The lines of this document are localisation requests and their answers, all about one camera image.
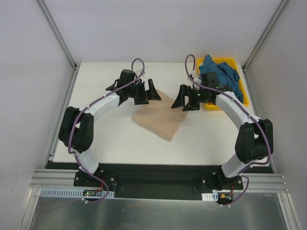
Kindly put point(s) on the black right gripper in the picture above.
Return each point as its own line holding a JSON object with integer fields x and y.
{"x": 190, "y": 97}

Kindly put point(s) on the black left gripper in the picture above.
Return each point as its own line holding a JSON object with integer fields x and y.
{"x": 140, "y": 93}

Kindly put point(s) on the beige t shirt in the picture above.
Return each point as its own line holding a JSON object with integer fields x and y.
{"x": 159, "y": 118}

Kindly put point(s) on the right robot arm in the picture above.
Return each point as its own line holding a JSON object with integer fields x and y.
{"x": 255, "y": 135}

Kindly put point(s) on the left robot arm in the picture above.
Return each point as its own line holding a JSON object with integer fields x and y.
{"x": 77, "y": 126}

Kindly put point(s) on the blue t shirt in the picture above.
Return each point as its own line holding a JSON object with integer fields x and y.
{"x": 225, "y": 74}

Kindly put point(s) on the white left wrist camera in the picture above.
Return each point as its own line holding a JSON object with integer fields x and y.
{"x": 140, "y": 72}

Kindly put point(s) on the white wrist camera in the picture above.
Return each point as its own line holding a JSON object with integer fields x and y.
{"x": 195, "y": 81}
{"x": 140, "y": 72}

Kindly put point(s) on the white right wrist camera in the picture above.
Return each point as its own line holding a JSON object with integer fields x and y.
{"x": 195, "y": 81}

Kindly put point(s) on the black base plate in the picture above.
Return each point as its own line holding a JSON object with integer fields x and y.
{"x": 173, "y": 192}

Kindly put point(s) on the right white cable duct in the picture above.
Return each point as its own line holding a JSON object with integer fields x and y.
{"x": 209, "y": 196}

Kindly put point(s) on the white cable duct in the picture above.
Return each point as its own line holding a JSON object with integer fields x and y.
{"x": 209, "y": 196}
{"x": 75, "y": 193}

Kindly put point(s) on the right aluminium frame post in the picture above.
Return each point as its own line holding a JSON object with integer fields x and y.
{"x": 264, "y": 35}

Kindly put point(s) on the aluminium frame post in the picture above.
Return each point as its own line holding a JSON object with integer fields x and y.
{"x": 264, "y": 35}
{"x": 56, "y": 32}

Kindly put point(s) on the aluminium front rail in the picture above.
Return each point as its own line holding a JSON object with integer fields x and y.
{"x": 121, "y": 180}

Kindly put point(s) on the left aluminium frame post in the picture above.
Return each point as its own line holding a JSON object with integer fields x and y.
{"x": 56, "y": 32}

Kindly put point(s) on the left white cable duct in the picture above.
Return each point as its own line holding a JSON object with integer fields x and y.
{"x": 75, "y": 193}

